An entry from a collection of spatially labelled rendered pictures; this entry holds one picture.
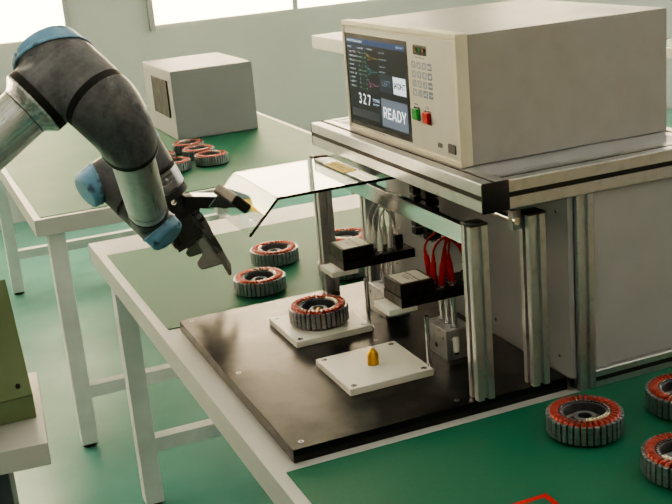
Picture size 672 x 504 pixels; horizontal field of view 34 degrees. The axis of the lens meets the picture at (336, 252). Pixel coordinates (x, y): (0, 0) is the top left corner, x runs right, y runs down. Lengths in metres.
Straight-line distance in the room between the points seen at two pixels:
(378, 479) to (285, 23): 5.32
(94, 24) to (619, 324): 4.93
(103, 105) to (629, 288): 0.88
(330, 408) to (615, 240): 0.52
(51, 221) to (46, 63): 1.50
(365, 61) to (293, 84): 4.78
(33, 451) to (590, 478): 0.86
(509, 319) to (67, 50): 0.86
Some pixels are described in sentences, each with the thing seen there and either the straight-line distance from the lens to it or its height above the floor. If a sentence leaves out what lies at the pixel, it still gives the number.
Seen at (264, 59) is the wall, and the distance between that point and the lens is 6.68.
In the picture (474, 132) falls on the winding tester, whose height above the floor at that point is 1.17.
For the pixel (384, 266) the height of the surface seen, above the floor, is 0.86.
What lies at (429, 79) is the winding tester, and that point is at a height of 1.24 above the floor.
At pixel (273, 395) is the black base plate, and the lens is 1.80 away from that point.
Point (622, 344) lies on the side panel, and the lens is 1.84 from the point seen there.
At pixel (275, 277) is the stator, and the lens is 2.32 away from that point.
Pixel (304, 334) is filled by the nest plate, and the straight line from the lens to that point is 2.01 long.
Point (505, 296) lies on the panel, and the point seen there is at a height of 0.85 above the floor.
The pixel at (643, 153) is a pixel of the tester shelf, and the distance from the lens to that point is 1.76.
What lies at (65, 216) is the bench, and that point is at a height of 0.74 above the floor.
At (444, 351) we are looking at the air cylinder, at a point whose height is 0.79.
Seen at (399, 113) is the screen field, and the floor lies 1.17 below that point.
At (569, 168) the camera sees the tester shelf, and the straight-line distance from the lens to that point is 1.68.
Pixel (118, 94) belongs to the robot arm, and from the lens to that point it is 1.76.
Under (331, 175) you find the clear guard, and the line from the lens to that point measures 1.95.
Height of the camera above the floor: 1.50
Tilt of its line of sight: 17 degrees down
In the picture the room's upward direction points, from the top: 5 degrees counter-clockwise
